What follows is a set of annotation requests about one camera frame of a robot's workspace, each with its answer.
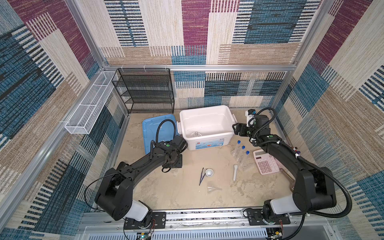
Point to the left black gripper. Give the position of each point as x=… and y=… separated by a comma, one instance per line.
x=179, y=163

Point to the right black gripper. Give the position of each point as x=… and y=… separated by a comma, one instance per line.
x=242, y=128

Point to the clear test tube rack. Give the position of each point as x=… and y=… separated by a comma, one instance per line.
x=251, y=159

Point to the white ceramic pestle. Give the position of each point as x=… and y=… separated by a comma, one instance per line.
x=235, y=172

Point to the white plastic storage bin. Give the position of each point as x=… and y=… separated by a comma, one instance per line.
x=214, y=123

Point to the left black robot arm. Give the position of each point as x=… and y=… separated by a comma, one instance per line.
x=115, y=193

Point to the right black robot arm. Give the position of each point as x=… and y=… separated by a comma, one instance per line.
x=314, y=189

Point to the blue plastic tweezers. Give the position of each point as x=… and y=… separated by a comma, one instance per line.
x=202, y=175

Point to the pink calculator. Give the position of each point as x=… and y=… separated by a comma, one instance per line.
x=266, y=163

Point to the small white mortar bowl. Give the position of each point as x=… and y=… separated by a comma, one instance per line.
x=209, y=172

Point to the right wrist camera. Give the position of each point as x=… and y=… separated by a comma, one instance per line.
x=250, y=117

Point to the black wire shelf rack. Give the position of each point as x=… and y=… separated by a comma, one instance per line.
x=145, y=90

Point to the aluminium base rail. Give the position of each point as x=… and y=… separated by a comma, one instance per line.
x=206, y=224

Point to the white wire mesh basket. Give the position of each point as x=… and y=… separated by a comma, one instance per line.
x=87, y=112

